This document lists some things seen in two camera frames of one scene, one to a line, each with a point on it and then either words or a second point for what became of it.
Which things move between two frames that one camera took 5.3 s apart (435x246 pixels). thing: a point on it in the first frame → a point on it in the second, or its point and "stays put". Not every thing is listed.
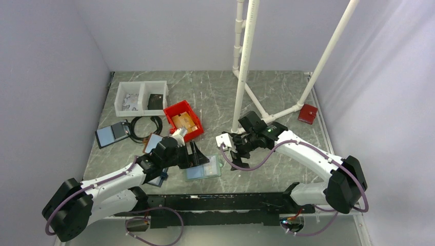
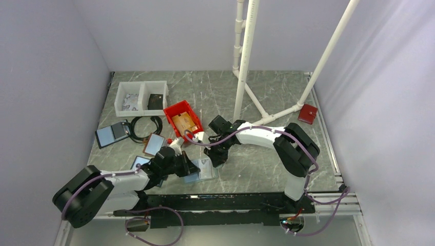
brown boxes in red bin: x=184 y=120 stays put
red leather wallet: x=307 y=114 stays put
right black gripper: x=236 y=157 → x=215 y=158
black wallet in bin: x=155 y=102 stays put
